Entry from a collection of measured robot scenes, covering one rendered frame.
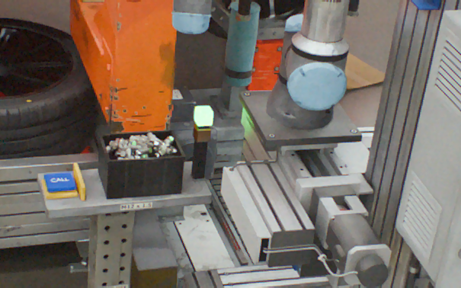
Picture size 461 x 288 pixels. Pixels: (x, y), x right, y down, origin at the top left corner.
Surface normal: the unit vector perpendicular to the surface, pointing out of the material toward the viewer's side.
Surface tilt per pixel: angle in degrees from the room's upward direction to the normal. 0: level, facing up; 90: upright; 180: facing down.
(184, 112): 90
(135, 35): 90
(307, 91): 98
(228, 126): 0
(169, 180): 90
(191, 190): 0
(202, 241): 0
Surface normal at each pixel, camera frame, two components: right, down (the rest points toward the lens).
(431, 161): -0.96, 0.05
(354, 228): 0.10, -0.86
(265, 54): 0.29, 0.51
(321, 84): 0.00, 0.62
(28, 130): 0.51, 0.48
